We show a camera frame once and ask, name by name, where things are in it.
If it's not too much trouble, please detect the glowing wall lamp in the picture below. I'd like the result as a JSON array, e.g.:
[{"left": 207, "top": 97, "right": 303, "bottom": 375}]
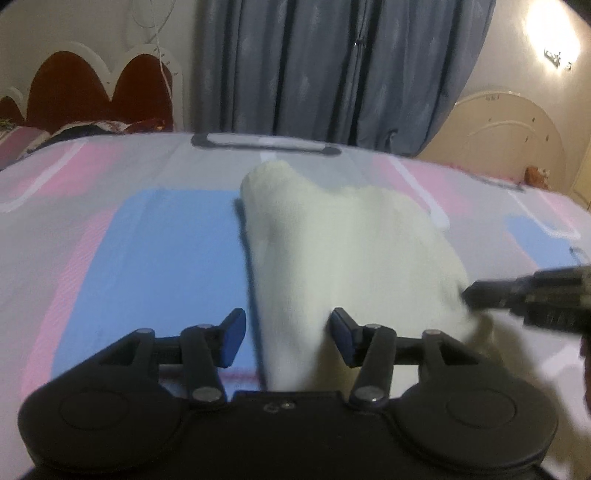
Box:
[{"left": 524, "top": 0, "right": 583, "bottom": 71}]

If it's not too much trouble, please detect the pastel patchwork bed sheet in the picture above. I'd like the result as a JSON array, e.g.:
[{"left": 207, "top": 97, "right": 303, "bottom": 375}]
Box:
[{"left": 0, "top": 133, "right": 591, "bottom": 462}]

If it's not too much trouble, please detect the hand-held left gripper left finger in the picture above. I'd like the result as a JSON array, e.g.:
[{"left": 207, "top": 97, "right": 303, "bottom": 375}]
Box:
[{"left": 95, "top": 308, "right": 247, "bottom": 405}]

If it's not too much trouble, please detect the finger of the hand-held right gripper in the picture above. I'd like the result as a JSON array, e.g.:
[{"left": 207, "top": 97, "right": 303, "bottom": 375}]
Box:
[{"left": 462, "top": 275, "right": 536, "bottom": 311}]

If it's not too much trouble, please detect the white wall cable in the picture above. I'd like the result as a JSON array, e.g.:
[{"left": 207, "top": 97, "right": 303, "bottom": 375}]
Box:
[{"left": 129, "top": 0, "right": 177, "bottom": 100}]

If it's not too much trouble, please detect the small brown toy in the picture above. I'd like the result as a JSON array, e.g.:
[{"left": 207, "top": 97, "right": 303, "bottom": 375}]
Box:
[{"left": 525, "top": 165, "right": 551, "bottom": 188}]

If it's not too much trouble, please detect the cream arched headboard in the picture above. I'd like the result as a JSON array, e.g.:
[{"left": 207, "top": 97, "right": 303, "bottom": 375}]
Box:
[{"left": 418, "top": 90, "right": 568, "bottom": 188}]

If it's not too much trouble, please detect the cream white small garment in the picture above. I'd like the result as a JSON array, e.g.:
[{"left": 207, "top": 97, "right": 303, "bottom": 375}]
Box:
[{"left": 240, "top": 160, "right": 497, "bottom": 393}]

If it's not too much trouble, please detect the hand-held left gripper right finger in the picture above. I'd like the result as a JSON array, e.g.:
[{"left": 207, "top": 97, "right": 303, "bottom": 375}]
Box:
[{"left": 329, "top": 307, "right": 483, "bottom": 409}]

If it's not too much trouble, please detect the red headboard with white frame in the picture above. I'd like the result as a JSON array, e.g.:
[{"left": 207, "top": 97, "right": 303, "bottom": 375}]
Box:
[{"left": 0, "top": 42, "right": 185, "bottom": 134}]

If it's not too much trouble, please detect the grey-blue curtain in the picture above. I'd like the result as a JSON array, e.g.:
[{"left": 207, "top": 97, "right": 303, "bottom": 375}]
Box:
[{"left": 191, "top": 0, "right": 497, "bottom": 155}]

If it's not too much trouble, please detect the patterned dark red bedding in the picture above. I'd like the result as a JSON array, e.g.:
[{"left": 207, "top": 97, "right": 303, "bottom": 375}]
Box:
[{"left": 0, "top": 118, "right": 166, "bottom": 160}]

